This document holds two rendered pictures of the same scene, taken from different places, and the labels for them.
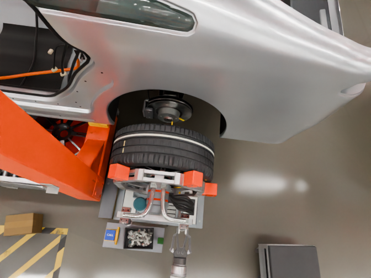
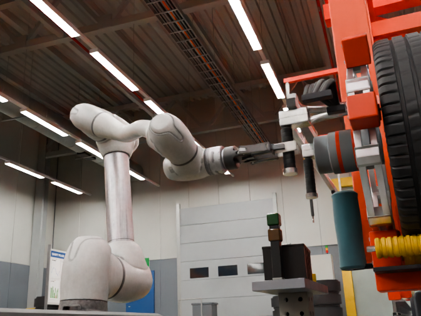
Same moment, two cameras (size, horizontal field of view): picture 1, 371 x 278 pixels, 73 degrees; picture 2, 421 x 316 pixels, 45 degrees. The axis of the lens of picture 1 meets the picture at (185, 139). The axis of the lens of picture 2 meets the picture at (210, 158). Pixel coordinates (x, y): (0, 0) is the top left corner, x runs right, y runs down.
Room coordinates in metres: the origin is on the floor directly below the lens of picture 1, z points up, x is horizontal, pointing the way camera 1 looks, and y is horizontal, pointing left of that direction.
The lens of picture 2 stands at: (0.51, -1.52, 0.32)
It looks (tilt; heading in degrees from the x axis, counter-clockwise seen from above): 19 degrees up; 117
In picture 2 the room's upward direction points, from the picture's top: 2 degrees counter-clockwise
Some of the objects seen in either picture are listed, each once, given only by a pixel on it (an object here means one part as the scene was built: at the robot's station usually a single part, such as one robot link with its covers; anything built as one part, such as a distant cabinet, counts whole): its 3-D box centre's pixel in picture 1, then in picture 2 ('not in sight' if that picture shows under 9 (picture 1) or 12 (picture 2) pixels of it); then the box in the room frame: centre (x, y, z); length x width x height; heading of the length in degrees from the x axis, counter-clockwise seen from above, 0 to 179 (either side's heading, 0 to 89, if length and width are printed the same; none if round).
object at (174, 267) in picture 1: (178, 270); (217, 160); (-0.18, -0.13, 0.83); 0.09 x 0.06 x 0.09; 96
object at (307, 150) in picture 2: (125, 215); (314, 150); (0.05, 0.24, 0.93); 0.09 x 0.05 x 0.05; 6
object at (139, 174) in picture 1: (159, 185); (371, 147); (0.27, 0.09, 0.85); 0.54 x 0.07 x 0.54; 96
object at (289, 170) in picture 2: not in sight; (288, 150); (0.05, -0.10, 0.83); 0.04 x 0.04 x 0.16
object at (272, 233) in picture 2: not in sight; (275, 235); (-0.05, 0.01, 0.59); 0.04 x 0.04 x 0.04; 6
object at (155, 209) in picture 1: (158, 196); (348, 150); (0.20, 0.09, 0.85); 0.21 x 0.14 x 0.14; 6
